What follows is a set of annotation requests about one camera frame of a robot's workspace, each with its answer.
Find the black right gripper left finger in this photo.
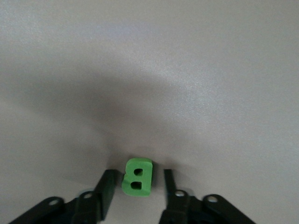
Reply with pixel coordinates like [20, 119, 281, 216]
[9, 169, 117, 224]

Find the green foam letter B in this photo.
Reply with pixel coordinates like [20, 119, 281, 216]
[121, 158, 154, 196]

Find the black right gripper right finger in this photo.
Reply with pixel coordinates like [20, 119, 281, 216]
[160, 169, 255, 224]

